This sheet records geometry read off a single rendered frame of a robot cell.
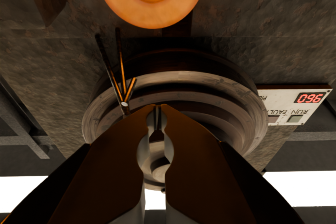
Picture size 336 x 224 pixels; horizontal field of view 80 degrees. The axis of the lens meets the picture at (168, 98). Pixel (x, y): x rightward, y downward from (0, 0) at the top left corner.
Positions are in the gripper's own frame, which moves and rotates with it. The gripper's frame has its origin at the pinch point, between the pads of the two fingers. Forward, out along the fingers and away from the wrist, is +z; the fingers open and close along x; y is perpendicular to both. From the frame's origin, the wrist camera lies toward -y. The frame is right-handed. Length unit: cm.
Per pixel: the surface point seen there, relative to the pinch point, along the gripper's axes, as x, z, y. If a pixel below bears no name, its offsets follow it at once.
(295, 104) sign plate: 42, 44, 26
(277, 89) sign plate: 34, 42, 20
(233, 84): 13.9, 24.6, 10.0
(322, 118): 686, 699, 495
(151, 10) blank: -1.3, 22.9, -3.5
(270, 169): 376, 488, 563
